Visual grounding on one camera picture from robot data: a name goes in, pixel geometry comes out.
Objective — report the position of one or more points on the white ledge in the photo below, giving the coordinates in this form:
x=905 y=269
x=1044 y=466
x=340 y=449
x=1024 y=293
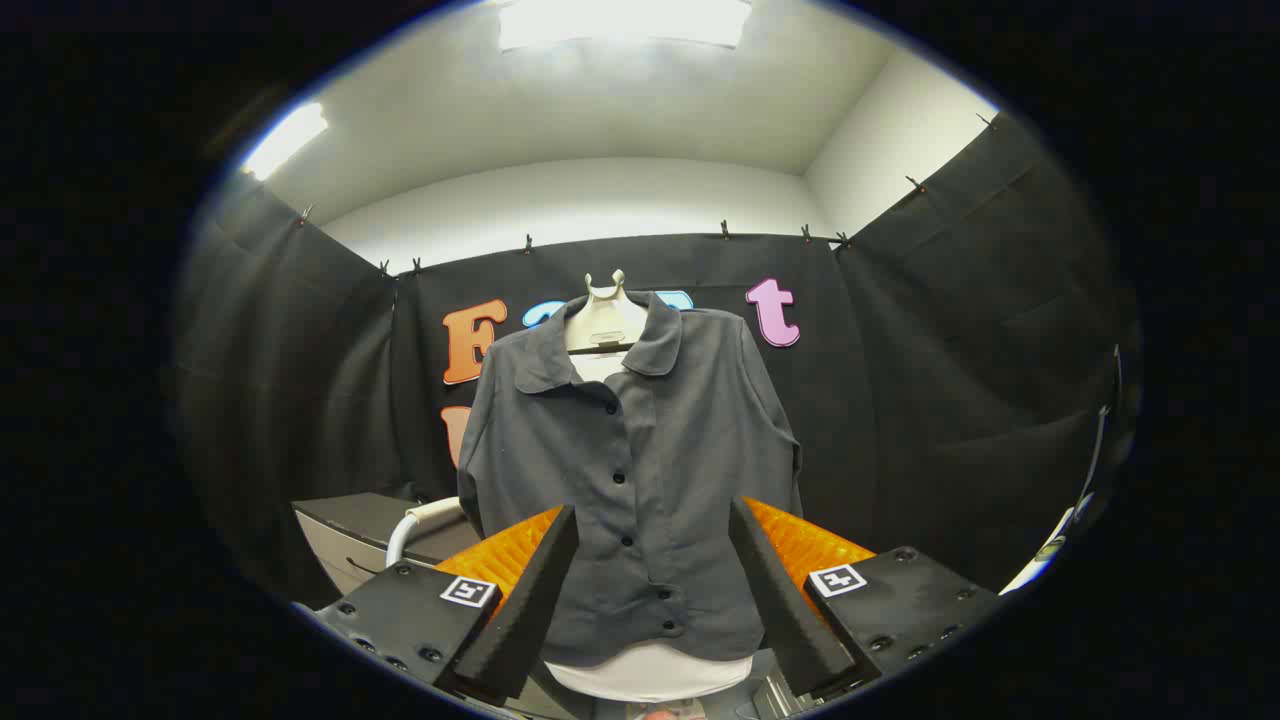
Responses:
x=1040 y=560

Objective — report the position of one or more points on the dark grey button shirt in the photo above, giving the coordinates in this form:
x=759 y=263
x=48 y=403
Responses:
x=680 y=440

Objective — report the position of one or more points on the grey top drawer cabinet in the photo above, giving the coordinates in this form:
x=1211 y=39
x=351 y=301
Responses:
x=350 y=515

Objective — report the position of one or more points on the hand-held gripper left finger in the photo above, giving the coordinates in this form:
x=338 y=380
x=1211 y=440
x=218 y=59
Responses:
x=530 y=610

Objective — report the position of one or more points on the row of small backdrop clips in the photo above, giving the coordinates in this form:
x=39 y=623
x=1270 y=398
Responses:
x=725 y=230

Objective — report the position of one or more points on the white garment steamer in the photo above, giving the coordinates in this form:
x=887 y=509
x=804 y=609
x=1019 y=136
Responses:
x=420 y=515

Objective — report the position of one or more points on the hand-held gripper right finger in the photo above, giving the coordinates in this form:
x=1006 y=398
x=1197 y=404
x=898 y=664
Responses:
x=785 y=610

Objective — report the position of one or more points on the wide ceiling light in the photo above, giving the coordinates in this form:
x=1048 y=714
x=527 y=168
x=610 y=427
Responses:
x=620 y=20

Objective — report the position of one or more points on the cream garment hanger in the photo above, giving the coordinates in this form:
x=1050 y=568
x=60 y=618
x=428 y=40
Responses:
x=605 y=315

